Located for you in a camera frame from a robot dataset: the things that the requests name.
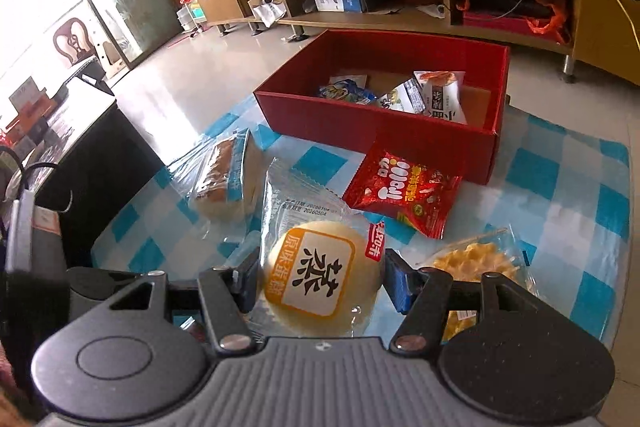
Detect white noodle snack packet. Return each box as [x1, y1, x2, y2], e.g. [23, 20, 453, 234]
[412, 70, 468, 125]

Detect white paper bag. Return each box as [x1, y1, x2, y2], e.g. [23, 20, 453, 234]
[250, 0, 288, 28]

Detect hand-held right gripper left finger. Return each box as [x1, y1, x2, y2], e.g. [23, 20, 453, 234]
[74, 249, 263, 355]

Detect orange plastic bag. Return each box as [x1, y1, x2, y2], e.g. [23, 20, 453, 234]
[455, 0, 573, 45]

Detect round steamed cake packet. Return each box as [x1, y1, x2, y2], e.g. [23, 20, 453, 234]
[257, 157, 396, 340]

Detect wooden chair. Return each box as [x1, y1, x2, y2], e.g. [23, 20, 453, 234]
[52, 17, 96, 68]

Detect black side table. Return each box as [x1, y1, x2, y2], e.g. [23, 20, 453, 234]
[0, 67, 166, 288]

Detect red candy packet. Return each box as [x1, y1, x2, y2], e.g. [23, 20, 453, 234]
[342, 139, 463, 240]

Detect blue and white box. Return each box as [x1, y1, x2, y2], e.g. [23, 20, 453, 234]
[314, 0, 363, 12]

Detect blue snack packet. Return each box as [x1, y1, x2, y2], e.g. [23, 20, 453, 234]
[316, 76, 377, 105]

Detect blue and white checked tablecloth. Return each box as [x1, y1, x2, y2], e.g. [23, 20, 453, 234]
[90, 94, 632, 348]

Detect sliced bread packet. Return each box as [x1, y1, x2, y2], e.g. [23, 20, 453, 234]
[167, 128, 271, 235]

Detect pink flat box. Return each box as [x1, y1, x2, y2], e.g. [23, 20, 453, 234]
[462, 9, 556, 40]

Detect red cardboard box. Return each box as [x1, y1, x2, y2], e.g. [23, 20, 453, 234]
[253, 29, 511, 186]

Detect waffle packet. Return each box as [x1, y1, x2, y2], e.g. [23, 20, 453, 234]
[415, 227, 541, 343]

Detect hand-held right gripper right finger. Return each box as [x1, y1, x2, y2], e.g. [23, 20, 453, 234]
[384, 251, 556, 355]

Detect white and silver snack packet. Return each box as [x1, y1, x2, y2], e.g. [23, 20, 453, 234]
[377, 79, 428, 114]

